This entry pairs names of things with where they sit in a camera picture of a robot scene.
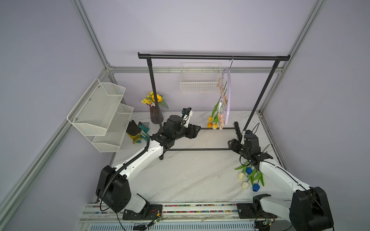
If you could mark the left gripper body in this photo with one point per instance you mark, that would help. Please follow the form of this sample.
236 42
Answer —
189 132

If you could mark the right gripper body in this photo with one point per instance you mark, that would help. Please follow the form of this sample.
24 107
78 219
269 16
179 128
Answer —
238 147

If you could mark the white tulip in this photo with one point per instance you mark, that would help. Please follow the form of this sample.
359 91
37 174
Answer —
250 181
242 170

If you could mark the purple clip hanger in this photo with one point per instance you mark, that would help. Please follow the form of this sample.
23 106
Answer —
226 76

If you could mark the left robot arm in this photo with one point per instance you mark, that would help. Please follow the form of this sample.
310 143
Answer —
113 187

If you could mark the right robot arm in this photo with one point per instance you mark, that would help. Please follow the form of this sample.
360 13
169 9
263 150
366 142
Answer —
307 209

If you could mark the purple ribbed vase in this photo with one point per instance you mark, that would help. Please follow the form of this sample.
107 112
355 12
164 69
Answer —
156 115

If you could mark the green gardening glove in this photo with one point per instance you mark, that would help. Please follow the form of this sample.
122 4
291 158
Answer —
144 126

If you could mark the blue tulip lower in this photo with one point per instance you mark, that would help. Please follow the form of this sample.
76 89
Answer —
257 181

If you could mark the sunflower bouquet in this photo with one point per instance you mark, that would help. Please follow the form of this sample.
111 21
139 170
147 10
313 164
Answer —
152 100

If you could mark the white mesh two-tier shelf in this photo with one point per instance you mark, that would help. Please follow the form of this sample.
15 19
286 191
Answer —
101 116

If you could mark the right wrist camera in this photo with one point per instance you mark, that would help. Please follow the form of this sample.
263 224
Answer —
248 133

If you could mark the white wire wall basket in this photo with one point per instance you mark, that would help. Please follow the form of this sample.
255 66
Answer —
200 77

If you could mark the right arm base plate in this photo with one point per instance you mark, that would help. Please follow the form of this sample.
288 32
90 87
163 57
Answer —
248 210

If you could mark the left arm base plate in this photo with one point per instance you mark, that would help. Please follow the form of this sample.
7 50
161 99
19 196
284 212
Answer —
143 212

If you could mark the aluminium front rail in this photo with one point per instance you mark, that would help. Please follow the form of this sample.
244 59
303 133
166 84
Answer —
203 216

